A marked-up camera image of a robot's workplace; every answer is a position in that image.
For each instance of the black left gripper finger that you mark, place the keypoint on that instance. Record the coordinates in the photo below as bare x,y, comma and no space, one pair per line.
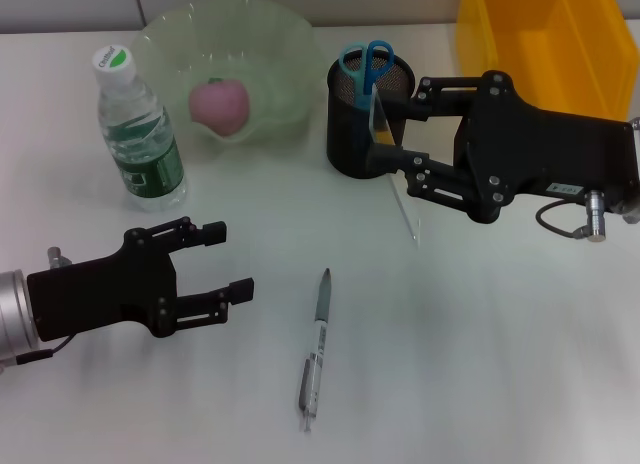
241,291
214,233

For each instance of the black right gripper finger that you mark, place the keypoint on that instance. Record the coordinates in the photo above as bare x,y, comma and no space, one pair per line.
440,96
435,181

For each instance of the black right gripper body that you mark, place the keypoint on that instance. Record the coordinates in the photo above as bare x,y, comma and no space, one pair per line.
540,149

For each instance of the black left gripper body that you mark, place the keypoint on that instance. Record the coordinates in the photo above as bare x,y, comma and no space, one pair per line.
100,294

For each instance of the clear plastic ruler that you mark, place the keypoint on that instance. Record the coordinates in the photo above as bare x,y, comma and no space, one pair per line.
382,129

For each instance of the blue scissors with cover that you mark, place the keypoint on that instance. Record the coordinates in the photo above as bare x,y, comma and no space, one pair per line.
369,74

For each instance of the grey clear pen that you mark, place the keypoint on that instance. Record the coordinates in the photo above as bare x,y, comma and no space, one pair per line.
324,304

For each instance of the clear green-label water bottle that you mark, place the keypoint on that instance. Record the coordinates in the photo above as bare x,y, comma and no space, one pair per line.
145,149

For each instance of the pink toy peach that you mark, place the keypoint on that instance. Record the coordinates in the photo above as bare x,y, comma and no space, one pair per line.
220,109

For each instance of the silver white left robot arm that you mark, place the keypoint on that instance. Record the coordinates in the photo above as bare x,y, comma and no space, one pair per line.
15,309

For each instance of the black mesh pen holder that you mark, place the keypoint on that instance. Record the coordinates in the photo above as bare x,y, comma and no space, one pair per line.
345,134

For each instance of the translucent green fruit bowl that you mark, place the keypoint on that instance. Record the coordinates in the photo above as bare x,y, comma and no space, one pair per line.
280,49

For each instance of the yellow plastic bin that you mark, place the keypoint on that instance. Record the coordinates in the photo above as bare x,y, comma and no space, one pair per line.
550,34

